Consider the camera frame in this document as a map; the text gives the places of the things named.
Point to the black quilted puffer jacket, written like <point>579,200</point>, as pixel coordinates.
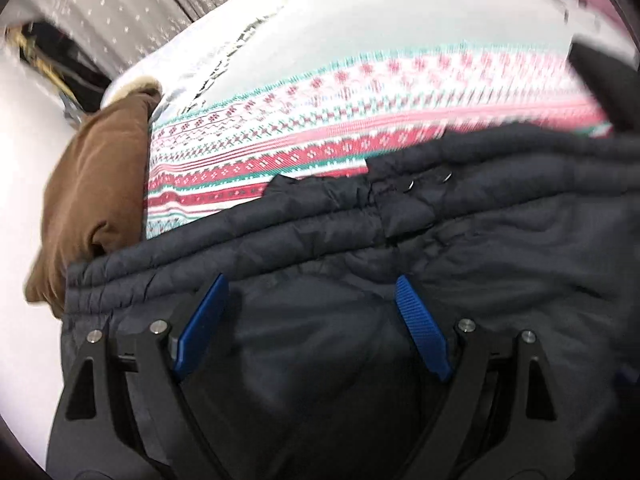
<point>312,373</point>

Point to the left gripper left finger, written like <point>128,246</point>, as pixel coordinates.
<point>122,413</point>

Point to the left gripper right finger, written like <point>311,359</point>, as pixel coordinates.
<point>501,417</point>

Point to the patterned red green bedspread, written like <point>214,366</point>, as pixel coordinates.
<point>219,153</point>

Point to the brown folded coat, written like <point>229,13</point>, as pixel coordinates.
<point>93,202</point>

